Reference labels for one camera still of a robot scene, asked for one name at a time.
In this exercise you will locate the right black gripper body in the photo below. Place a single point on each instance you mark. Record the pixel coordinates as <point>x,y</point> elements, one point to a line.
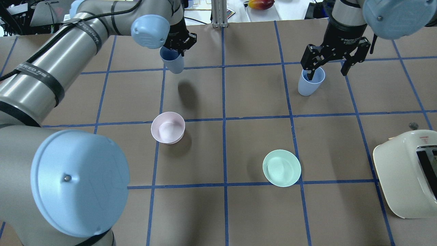
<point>344,35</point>

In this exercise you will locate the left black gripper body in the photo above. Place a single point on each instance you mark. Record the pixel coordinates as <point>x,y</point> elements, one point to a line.
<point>177,35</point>

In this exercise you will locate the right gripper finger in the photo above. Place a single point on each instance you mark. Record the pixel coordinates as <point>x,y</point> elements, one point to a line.
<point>310,64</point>
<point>350,61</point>

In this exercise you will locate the blue cup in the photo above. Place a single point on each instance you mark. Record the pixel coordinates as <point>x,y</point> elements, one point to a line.
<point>307,87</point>
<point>173,61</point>

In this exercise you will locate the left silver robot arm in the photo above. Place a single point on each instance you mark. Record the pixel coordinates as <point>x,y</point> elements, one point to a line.
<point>69,187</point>

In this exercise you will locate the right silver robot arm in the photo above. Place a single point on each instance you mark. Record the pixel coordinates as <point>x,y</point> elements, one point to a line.
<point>386,19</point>

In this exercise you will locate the small remote control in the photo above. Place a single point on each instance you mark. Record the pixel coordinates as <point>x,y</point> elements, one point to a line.
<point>229,13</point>

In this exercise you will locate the silver metal tray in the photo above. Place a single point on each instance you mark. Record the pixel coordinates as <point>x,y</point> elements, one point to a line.
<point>261,15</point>

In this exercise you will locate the red apple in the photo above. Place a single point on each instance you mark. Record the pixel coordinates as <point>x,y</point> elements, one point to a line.
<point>260,4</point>

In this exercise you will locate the pink bowl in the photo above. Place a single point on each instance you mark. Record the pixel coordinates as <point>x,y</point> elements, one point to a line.
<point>168,128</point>

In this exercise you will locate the mint green bowl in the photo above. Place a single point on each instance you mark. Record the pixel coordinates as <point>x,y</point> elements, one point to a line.
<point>281,168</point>

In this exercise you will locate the white toaster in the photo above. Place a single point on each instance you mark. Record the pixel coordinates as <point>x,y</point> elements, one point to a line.
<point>406,169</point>

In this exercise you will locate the aluminium frame post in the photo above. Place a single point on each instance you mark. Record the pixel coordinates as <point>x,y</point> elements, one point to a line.
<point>219,14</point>

